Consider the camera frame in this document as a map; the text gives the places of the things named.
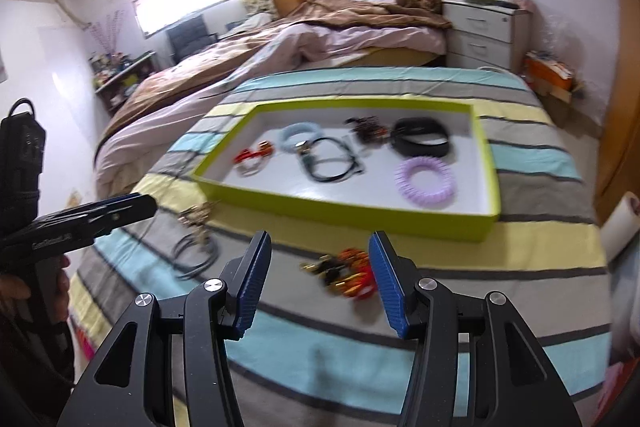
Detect cardboard box on floor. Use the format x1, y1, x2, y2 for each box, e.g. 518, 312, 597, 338
524, 51, 585, 104

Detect cluttered side desk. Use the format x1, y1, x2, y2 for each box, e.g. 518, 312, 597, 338
89, 51, 157, 116

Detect person's left hand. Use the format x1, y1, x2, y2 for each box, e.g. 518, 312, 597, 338
0, 274, 32, 308

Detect red gold beaded hair tie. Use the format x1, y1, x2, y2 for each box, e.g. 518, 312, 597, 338
299, 257, 351, 297
336, 248, 377, 301

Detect rhinestone bracelet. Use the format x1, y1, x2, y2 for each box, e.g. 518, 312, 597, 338
176, 202, 224, 229

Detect red knot hair tie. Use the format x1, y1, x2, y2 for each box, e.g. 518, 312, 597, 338
234, 140, 276, 176

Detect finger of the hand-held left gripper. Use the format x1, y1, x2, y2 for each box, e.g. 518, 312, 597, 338
30, 192, 157, 230
0, 219, 121, 264

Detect striped bed sheet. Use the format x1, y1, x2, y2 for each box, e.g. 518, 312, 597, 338
69, 66, 615, 427

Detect dried branches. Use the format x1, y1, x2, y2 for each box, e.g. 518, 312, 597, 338
89, 8, 127, 58

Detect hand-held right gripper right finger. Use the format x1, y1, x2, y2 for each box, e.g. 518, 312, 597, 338
368, 230, 583, 427

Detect black office chair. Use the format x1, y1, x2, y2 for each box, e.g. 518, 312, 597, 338
166, 15, 217, 66

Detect white nightstand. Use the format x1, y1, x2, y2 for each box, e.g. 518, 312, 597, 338
441, 0, 532, 71

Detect white paper roll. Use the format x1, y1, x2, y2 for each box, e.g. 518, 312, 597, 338
599, 191, 640, 264

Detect bed with brown quilt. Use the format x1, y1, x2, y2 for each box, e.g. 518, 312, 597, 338
94, 0, 449, 198

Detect tall wooden wardrobe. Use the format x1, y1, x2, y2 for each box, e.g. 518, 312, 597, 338
594, 0, 640, 225

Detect purple spiral hair tie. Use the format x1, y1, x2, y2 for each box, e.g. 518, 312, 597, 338
394, 157, 456, 208

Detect black beaded hair tie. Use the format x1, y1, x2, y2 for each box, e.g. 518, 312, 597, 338
296, 136, 364, 184

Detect brown claw hair clip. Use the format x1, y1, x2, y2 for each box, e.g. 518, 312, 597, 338
344, 115, 389, 146

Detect light blue spiral hair tie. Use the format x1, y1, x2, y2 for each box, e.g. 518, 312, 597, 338
278, 121, 322, 154

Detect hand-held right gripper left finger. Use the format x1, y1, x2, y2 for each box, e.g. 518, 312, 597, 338
57, 230, 273, 427

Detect green cardboard box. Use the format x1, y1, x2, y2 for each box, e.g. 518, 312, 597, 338
189, 99, 502, 243

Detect grey hair band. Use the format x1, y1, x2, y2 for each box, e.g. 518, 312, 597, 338
171, 227, 220, 281

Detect black wristband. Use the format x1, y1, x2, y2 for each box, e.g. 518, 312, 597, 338
389, 116, 454, 160

